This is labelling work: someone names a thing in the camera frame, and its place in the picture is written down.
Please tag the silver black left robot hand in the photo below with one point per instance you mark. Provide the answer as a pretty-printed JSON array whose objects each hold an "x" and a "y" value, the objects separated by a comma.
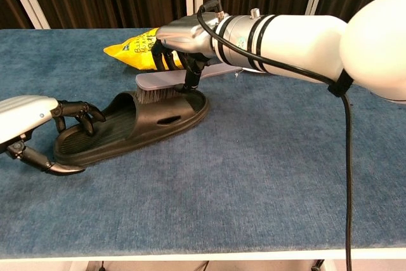
[{"x": 22, "y": 112}]

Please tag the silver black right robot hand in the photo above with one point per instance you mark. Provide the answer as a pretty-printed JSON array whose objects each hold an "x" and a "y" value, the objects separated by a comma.
[{"x": 184, "y": 34}]

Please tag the white scrub brush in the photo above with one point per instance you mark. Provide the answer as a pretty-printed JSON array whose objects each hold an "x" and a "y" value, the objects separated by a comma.
[{"x": 158, "y": 82}]

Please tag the black rubber slipper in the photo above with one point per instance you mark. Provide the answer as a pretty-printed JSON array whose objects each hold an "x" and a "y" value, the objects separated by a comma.
[{"x": 149, "y": 118}]

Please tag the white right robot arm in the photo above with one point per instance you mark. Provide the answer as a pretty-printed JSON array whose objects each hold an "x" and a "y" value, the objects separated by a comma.
[{"x": 301, "y": 39}]

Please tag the yellow snack bag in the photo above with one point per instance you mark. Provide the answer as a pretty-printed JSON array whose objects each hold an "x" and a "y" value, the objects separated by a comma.
[{"x": 136, "y": 53}]

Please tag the blue table mat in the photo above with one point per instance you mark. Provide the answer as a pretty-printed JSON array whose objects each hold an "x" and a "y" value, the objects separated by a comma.
[{"x": 222, "y": 172}]

